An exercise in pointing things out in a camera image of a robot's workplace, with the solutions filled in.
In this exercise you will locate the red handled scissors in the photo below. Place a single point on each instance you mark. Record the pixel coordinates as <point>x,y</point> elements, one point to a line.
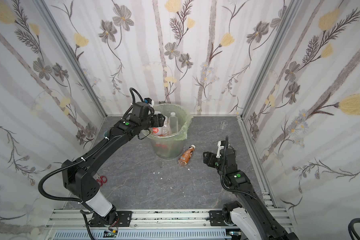
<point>102,180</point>

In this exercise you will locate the orange brown coffee bottle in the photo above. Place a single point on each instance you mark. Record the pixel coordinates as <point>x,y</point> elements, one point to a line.
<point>186,156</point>

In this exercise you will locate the green mesh waste bin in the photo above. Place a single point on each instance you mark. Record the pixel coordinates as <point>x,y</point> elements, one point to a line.
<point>168,150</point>

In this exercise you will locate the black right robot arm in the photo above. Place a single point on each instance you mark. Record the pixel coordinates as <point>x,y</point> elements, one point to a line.
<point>249,213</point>

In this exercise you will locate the green plastic bin liner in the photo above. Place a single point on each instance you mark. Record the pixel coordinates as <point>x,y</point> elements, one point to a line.
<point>185,119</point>

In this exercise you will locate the red label yellow cap bottle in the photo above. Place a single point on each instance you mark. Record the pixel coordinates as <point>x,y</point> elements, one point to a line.
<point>156,131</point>

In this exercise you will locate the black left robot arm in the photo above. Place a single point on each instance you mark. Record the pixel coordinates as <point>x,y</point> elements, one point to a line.
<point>78,175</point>

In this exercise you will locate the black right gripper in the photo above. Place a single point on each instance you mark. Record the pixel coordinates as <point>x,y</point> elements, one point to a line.
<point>225,150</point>

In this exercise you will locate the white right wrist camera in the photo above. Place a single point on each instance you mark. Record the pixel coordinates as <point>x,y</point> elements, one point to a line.
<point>220,146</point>

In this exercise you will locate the frosted clear square bottle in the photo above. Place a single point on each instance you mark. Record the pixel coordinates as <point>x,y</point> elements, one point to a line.
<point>174,123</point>

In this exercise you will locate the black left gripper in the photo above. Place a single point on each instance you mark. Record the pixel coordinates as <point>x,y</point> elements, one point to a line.
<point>159,120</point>

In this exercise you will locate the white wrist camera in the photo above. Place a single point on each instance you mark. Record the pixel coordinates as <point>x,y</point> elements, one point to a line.
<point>149,101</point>
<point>220,146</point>

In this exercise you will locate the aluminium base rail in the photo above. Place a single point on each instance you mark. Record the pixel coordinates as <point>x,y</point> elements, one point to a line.
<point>147,225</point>

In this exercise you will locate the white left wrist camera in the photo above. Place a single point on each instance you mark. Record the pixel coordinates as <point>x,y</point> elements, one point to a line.
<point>149,101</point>

